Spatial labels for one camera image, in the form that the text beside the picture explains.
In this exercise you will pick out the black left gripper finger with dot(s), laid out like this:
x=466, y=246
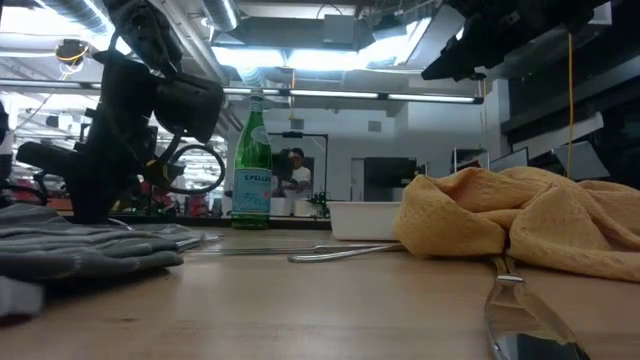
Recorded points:
x=120, y=195
x=90, y=200

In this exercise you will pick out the silver spoon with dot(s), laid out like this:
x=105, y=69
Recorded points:
x=120, y=223

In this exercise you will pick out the silver table knife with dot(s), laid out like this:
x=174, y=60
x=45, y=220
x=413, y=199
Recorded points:
x=520, y=320
x=195, y=242

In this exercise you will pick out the grey checked cloth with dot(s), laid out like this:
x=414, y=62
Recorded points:
x=75, y=250

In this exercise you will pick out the black yellow ceiling reel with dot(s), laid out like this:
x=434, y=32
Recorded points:
x=71, y=50

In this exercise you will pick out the tilted grey screen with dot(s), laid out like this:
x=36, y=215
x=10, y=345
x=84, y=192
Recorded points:
x=510, y=161
x=582, y=160

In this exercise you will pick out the long ceiling light bar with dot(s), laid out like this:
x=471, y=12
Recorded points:
x=350, y=93

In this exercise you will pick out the grey ceiling vent box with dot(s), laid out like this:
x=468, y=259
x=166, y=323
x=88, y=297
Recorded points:
x=339, y=30

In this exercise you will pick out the black monitor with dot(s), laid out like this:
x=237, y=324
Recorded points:
x=387, y=180

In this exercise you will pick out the green glass water bottle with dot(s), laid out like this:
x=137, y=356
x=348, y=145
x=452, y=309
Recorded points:
x=252, y=165

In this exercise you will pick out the yellow waffle cloth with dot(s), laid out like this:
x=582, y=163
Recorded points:
x=500, y=215

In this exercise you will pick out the white plastic cutlery tray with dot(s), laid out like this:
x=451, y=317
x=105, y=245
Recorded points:
x=365, y=220

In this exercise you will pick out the person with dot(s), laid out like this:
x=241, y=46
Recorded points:
x=300, y=177

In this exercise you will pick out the silver cutlery pieces on table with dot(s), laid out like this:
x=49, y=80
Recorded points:
x=310, y=257

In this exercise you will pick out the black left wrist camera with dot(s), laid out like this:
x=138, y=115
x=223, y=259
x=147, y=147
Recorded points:
x=190, y=107

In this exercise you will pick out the black rig frame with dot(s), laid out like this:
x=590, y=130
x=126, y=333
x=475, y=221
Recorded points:
x=300, y=134

